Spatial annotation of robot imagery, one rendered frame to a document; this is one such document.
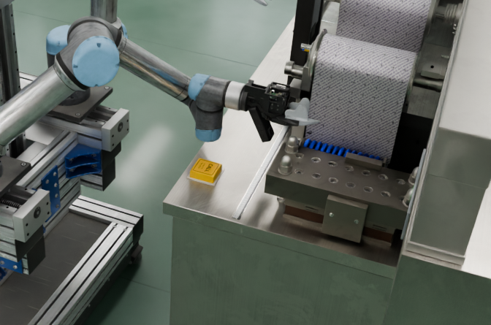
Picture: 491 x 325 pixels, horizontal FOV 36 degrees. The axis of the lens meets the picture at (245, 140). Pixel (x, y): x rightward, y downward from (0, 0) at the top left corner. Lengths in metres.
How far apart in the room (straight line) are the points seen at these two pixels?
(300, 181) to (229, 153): 0.36
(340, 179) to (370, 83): 0.25
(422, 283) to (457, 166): 0.20
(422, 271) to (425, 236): 0.06
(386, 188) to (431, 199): 0.87
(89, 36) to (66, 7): 3.29
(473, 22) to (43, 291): 1.89
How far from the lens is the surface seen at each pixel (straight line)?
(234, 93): 2.02
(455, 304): 1.16
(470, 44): 1.23
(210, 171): 2.07
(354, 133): 2.01
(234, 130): 2.29
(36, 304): 2.72
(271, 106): 2.01
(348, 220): 1.90
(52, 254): 2.89
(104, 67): 1.90
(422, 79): 1.96
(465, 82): 1.12
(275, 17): 5.18
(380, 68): 1.92
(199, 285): 2.15
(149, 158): 3.69
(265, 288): 2.06
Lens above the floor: 2.16
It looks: 34 degrees down
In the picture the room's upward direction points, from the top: 5 degrees clockwise
